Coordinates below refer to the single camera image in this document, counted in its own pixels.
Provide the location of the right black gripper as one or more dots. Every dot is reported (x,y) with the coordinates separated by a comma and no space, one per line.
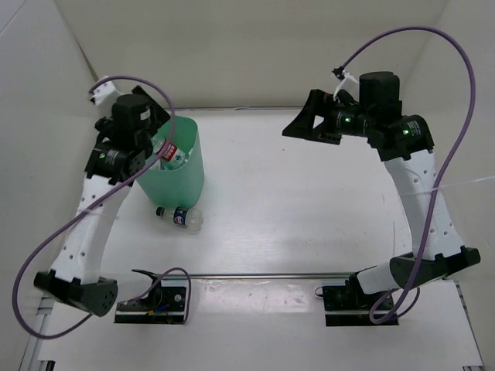
(318,104)

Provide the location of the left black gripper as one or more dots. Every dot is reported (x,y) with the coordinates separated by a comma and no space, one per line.
(156,116)

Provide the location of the red label plastic bottle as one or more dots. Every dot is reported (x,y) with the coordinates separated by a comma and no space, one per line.
(173,159)

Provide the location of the Pepsi label plastic bottle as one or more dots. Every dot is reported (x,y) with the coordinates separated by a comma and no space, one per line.
(189,219)

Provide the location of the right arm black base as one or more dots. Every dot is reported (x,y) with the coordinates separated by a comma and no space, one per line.
(343,307)

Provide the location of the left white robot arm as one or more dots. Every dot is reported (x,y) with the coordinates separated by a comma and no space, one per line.
(74,278)

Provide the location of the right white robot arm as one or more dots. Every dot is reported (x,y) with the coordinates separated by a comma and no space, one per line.
(405,146)

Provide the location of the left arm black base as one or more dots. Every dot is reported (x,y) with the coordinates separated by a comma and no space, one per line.
(165,302)

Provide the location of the green plastic bin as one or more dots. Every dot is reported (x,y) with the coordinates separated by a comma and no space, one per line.
(182,186)

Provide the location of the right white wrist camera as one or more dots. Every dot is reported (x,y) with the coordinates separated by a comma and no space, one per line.
(345,79)

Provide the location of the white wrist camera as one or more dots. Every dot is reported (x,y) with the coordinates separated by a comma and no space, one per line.
(345,79)
(105,94)

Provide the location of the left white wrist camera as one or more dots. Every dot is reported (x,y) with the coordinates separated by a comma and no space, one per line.
(105,94)

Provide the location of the white cable tie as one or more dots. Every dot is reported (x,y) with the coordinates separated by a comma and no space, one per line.
(444,186)

